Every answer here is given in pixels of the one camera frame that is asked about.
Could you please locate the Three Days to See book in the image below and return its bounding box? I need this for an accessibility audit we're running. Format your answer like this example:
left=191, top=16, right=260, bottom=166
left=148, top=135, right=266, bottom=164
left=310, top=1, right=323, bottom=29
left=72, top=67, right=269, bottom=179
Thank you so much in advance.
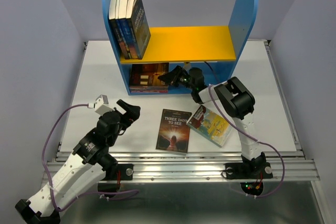
left=156, top=109, right=191, bottom=155

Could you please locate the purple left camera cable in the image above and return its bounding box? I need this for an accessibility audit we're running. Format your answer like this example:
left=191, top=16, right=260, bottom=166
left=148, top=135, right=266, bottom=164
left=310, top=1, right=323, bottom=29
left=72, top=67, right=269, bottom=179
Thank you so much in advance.
left=41, top=103, right=140, bottom=213

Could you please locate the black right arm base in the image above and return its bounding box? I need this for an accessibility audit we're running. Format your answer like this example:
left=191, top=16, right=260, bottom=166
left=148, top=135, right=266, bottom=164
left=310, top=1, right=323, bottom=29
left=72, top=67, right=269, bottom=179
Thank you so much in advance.
left=221, top=162, right=273, bottom=181

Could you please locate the blue and yellow bookshelf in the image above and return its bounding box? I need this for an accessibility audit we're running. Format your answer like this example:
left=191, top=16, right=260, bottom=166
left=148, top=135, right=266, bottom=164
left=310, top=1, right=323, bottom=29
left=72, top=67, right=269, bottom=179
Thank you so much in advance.
left=102, top=0, right=258, bottom=95

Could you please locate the upright book on shelf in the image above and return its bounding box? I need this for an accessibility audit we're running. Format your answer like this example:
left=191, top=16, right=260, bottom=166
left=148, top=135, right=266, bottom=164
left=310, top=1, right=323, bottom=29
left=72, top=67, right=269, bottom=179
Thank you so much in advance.
left=109, top=0, right=125, bottom=56
left=116, top=0, right=132, bottom=59

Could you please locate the Huckleberry Finn paperback book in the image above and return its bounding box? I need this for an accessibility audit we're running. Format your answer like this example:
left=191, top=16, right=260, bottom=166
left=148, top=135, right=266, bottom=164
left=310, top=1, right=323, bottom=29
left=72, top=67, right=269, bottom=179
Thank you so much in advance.
left=186, top=105, right=232, bottom=147

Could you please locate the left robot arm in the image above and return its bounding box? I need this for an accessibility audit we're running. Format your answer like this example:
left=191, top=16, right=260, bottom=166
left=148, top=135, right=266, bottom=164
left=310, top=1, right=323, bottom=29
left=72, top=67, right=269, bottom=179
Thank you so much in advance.
left=15, top=95, right=141, bottom=223

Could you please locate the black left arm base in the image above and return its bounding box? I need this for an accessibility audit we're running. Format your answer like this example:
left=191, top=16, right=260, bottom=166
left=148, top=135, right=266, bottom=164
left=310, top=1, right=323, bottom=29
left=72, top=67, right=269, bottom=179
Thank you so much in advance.
left=97, top=164, right=134, bottom=193

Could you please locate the upright blue orange book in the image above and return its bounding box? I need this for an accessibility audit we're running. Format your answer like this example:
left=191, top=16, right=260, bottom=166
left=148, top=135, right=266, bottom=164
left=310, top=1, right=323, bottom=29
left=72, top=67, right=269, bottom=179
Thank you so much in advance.
left=126, top=0, right=138, bottom=59

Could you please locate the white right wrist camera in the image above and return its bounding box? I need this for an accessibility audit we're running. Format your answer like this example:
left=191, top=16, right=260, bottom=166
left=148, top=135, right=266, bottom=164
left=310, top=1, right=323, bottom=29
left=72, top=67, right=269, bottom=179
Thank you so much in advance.
left=184, top=62, right=191, bottom=69

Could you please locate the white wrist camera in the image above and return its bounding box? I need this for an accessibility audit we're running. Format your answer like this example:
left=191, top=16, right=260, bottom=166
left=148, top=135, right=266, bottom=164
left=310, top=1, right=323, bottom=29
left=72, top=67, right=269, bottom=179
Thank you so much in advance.
left=184, top=62, right=191, bottom=69
left=88, top=94, right=114, bottom=116

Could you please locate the Nineteen Eighty-Four book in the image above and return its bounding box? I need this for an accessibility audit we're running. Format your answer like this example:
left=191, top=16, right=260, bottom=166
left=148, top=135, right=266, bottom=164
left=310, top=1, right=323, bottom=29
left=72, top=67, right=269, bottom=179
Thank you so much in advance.
left=131, top=0, right=151, bottom=59

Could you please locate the pink spine Roald Dahl book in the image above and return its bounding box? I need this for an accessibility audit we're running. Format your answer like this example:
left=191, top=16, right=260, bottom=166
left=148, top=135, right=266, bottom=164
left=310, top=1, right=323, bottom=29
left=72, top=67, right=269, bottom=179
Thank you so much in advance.
left=130, top=87, right=168, bottom=93

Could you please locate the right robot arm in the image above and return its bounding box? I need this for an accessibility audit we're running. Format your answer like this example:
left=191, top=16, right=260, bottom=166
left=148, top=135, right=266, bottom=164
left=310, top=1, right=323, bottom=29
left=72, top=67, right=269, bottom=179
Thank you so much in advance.
left=158, top=66, right=269, bottom=179

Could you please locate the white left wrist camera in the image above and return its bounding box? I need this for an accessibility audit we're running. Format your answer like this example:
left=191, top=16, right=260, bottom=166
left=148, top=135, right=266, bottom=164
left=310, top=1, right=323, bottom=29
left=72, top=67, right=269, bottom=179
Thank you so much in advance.
left=88, top=94, right=114, bottom=116

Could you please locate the dark orange cover book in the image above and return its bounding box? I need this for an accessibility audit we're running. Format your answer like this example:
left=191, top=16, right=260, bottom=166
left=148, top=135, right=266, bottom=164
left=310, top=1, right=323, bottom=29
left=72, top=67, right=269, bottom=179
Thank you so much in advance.
left=129, top=62, right=169, bottom=89

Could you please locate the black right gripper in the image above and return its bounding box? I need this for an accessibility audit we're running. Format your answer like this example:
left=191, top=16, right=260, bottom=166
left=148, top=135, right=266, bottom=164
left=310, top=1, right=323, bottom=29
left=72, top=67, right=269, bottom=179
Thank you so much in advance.
left=157, top=65, right=195, bottom=91

